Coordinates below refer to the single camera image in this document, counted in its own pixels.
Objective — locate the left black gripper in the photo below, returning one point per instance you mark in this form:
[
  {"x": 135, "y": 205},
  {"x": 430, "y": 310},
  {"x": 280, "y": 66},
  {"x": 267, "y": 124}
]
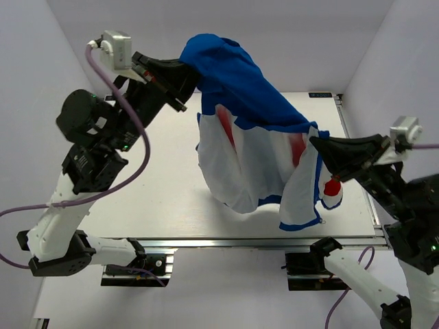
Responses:
[{"x": 172, "y": 77}]

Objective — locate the aluminium table front rail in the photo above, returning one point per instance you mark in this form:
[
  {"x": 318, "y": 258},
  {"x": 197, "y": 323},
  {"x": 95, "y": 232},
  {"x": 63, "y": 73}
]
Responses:
[{"x": 377, "y": 241}]

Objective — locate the blue white red jacket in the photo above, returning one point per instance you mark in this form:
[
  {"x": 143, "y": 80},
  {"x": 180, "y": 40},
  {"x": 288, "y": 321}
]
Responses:
[{"x": 255, "y": 146}]

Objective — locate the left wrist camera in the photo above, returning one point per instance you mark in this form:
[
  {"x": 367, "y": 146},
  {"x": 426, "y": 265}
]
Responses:
[{"x": 115, "y": 50}]

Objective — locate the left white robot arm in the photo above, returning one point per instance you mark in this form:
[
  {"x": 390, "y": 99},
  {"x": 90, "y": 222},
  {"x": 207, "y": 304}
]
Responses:
[{"x": 99, "y": 131}]

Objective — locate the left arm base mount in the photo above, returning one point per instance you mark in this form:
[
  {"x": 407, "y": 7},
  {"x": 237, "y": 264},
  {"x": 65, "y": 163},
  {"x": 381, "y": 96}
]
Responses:
[{"x": 154, "y": 271}]

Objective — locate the aluminium table rail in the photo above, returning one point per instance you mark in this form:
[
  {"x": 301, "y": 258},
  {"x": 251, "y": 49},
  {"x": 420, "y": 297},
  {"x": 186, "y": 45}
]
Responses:
[
  {"x": 377, "y": 241},
  {"x": 361, "y": 167}
]

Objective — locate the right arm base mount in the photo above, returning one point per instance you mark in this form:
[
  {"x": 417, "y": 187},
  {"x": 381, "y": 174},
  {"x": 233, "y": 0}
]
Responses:
[{"x": 305, "y": 273}]

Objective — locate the aluminium table right rail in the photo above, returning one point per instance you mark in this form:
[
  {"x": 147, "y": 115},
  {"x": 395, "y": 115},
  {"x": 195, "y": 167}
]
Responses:
[{"x": 361, "y": 167}]

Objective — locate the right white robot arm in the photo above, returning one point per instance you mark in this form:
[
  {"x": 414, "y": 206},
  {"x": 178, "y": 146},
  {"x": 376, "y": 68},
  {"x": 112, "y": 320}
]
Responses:
[{"x": 376, "y": 163}]

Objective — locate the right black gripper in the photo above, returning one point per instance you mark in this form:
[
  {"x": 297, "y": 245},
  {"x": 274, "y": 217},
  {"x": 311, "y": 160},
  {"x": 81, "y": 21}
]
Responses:
[{"x": 347, "y": 156}]

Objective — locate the right blue corner label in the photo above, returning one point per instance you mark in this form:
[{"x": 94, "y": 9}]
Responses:
[{"x": 320, "y": 95}]

